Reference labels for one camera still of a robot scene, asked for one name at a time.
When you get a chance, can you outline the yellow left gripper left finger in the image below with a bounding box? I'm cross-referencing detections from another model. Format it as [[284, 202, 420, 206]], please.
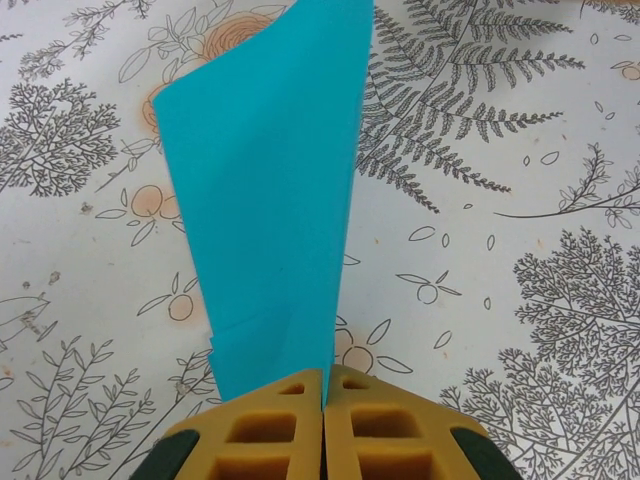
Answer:
[[132, 368, 324, 480]]

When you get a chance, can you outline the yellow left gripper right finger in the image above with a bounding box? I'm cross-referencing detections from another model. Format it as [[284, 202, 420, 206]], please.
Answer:
[[324, 363, 519, 480]]

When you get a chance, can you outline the turquoise cloth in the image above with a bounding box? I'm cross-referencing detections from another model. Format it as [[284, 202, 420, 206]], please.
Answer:
[[152, 0, 376, 406]]

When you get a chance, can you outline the floral print tablecloth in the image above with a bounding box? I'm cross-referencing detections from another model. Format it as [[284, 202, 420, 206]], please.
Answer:
[[0, 0, 640, 480]]

